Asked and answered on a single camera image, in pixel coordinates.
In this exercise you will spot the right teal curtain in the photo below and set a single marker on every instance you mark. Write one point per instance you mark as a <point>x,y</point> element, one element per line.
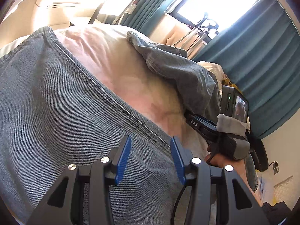
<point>260,54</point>

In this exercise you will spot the wall power socket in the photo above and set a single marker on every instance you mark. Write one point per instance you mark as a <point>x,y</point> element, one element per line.
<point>273,167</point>

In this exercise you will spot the silver tripod stand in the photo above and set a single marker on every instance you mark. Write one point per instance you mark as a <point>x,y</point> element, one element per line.
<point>201,32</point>

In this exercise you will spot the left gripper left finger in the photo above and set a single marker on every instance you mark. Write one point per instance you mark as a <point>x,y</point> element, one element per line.
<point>63,202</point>

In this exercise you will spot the cream puffer jacket pile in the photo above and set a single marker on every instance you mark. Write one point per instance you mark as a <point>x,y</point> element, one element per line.
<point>216,69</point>

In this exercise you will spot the white quilted headboard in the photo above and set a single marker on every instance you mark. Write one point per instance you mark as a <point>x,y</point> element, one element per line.
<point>283,191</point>

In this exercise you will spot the beige sweater on hanger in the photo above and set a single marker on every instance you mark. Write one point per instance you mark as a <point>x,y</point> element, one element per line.
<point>178,32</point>

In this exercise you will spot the black armchair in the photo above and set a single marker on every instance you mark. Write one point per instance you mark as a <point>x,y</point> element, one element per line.
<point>258,152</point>

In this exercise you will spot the left teal curtain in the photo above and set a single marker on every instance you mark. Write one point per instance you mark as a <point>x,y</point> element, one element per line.
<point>146,15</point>

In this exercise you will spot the mustard yellow garment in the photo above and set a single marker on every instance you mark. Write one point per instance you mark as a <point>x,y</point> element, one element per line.
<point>227,82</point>

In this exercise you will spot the pastel tie-dye duvet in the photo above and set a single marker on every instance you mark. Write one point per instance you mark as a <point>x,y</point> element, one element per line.
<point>70,95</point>

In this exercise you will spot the person right hand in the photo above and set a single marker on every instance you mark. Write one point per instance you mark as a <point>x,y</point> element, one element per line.
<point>239,166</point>

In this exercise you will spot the grey denim jeans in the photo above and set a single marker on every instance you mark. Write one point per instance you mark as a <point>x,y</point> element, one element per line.
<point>146,195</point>

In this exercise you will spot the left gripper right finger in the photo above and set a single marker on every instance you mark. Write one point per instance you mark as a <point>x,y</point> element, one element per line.
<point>234,201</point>

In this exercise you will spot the white dresser desk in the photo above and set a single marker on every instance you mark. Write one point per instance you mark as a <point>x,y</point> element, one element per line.
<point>61,13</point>

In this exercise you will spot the teal curtain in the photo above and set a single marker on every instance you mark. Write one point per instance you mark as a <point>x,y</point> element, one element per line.
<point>146,15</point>
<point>260,54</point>

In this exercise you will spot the pastel pillow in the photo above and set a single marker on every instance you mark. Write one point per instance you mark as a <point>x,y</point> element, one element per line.
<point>265,188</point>

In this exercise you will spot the white chair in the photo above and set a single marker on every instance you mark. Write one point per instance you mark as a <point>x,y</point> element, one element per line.
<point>116,8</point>

